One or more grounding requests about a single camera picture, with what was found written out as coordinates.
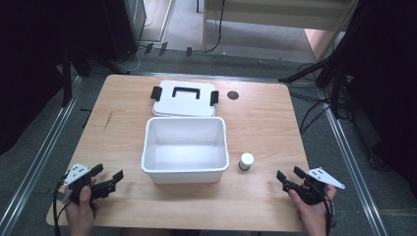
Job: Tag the black round table grommet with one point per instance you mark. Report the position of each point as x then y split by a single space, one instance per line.
233 95

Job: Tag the light wooden furniture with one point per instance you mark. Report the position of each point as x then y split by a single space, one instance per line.
262 13

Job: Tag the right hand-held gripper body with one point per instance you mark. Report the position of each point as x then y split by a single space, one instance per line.
311 190

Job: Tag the dark curtain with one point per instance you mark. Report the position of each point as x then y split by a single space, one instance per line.
390 82
32 49

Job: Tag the person's right hand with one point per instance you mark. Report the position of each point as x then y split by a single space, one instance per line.
311 213

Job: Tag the small white-capped bottle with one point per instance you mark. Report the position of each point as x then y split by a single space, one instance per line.
246 161

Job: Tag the person's left hand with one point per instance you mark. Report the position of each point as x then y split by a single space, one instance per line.
82 209

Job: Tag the metal floor rail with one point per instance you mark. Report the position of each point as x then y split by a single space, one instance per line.
36 164
352 164

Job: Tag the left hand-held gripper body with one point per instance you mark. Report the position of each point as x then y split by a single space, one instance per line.
78 185

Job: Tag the white plastic storage box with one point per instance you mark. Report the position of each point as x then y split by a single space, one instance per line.
185 154

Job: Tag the black metal stand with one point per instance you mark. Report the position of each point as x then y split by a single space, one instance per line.
334 65
67 78

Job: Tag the black cabinet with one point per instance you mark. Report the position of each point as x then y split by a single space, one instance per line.
121 26

